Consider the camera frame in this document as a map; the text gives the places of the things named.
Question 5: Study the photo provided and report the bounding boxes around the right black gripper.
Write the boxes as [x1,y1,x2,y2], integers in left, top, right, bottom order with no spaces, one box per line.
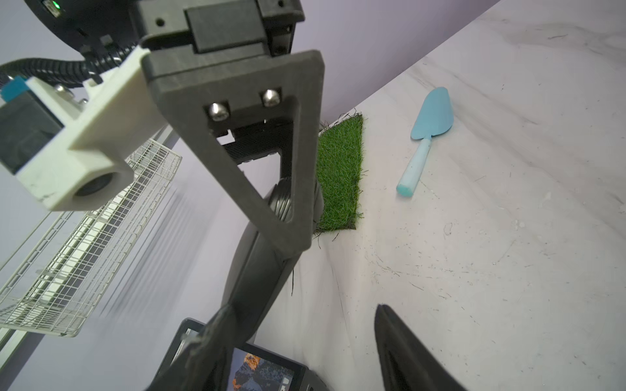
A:
[131,1,324,256]

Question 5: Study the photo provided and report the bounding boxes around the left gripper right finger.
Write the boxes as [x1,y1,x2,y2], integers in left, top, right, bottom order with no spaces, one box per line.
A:
[374,305,465,391]

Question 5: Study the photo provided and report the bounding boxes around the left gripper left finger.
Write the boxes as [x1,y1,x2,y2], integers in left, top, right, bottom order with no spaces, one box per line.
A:
[148,305,235,390]

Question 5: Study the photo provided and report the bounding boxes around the grey laptop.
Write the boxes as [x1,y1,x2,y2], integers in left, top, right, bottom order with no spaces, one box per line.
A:
[156,318,329,391]

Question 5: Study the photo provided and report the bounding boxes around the black wireless mouse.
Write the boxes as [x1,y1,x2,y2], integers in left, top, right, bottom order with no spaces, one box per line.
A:
[201,166,324,350]

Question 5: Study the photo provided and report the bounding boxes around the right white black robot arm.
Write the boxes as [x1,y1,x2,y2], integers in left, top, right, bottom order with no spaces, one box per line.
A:
[1,1,324,256]

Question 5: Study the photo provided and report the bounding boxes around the green artificial grass mat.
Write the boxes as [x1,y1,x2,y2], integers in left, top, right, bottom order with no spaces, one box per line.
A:
[316,112,365,232]

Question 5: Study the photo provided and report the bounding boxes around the light blue toy trowel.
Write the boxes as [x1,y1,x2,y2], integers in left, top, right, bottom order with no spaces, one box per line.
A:
[396,87,454,197]

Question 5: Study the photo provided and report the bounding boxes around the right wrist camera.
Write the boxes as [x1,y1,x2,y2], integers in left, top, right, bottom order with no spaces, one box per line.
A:
[1,47,166,211]

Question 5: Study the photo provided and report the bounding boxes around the white wire wall basket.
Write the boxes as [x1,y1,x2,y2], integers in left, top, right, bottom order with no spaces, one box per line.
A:
[1,140,182,337]

